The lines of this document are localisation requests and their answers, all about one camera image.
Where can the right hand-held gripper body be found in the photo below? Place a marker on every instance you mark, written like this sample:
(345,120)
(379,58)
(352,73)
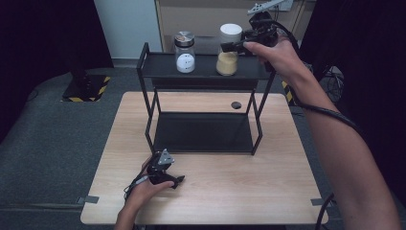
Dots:
(263,28)

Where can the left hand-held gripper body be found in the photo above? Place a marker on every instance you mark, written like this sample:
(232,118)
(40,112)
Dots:
(158,171)

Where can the glass jar with white lid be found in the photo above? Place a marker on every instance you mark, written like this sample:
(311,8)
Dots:
(227,65)

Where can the black two-tier metal rack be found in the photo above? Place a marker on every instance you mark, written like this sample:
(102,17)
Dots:
(204,132)

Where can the person's left hand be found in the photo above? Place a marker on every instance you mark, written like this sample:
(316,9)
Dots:
(143,191)

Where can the person's right hand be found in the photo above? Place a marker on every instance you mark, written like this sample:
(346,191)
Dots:
(281,59)

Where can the beige wooden cabinet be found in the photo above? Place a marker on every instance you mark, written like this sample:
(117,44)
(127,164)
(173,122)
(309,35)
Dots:
(198,16)

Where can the glass jar with silver lid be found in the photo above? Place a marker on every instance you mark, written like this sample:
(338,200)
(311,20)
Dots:
(185,62)

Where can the black round table grommet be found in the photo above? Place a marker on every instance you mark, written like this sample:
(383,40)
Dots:
(236,105)

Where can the black stand base striped edge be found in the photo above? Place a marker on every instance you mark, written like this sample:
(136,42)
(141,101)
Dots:
(288,92)
(84,87)

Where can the grey tape strip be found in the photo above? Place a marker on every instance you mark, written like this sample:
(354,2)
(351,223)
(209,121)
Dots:
(88,199)
(317,201)

